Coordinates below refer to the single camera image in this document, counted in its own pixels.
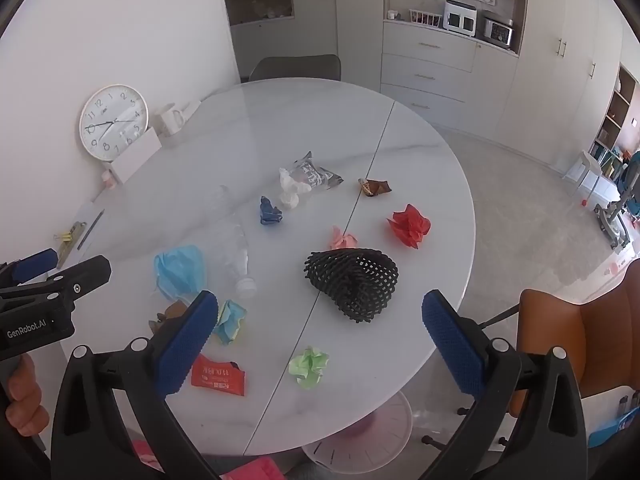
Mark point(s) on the wall niche shelf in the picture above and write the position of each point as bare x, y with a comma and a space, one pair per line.
257, 2

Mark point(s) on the orange chair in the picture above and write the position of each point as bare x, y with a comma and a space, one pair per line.
585, 335

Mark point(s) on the silver toaster oven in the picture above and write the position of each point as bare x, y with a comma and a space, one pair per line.
497, 32

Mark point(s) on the white round clock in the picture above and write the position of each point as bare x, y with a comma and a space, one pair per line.
114, 122

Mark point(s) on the brown candy wrapper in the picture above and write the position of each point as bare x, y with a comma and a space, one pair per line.
374, 187

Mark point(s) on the white box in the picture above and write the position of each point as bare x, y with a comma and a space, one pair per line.
135, 157

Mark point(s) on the pink crumpled paper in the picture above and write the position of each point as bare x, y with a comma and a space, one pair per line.
344, 240

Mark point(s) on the black foam net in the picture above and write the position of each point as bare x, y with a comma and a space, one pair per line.
352, 282

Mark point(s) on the pink patterned garment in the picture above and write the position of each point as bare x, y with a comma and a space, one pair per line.
250, 470

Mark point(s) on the light blue box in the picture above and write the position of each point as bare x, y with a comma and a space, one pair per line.
607, 432

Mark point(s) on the yellow binder clip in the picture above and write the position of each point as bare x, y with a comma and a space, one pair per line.
69, 240

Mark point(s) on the person's left hand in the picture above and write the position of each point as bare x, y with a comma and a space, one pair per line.
22, 400

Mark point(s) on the small pink object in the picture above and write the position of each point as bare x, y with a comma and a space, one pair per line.
108, 179

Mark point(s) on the dark blue crumpled paper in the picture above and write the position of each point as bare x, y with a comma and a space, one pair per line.
270, 211

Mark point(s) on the red crumpled paper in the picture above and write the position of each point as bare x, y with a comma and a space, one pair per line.
409, 225

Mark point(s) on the open bookshelf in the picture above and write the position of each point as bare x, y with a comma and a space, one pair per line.
616, 120

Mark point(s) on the white crumpled tissue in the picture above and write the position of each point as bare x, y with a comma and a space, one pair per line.
291, 190

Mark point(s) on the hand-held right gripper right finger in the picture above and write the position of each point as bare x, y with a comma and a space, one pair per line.
452, 345

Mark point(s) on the red packet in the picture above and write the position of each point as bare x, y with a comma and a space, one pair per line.
217, 377

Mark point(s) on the clear plastic bottle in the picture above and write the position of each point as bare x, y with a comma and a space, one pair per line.
235, 260

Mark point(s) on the white countertop appliance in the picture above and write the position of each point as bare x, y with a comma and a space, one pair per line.
460, 17

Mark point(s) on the blue face mask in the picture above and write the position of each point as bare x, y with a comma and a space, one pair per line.
182, 270

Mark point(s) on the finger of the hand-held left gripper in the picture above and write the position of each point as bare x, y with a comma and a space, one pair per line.
35, 263
82, 279

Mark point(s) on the white mug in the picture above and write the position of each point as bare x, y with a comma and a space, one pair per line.
167, 120

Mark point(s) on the light blue paper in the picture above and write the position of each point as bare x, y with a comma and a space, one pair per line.
230, 320

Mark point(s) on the white trash bin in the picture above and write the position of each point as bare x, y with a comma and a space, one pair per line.
362, 440

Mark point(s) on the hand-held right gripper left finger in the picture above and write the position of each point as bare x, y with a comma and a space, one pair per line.
187, 340

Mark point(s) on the green paper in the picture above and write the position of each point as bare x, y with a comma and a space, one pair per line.
309, 366

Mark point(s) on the black pen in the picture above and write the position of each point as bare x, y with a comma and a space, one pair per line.
91, 229

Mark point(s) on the grey chair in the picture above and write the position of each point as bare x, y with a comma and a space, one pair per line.
295, 66

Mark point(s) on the silver black snack wrapper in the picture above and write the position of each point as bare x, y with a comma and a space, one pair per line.
315, 172

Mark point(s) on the beige drawer cabinet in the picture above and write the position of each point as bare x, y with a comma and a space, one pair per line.
440, 75

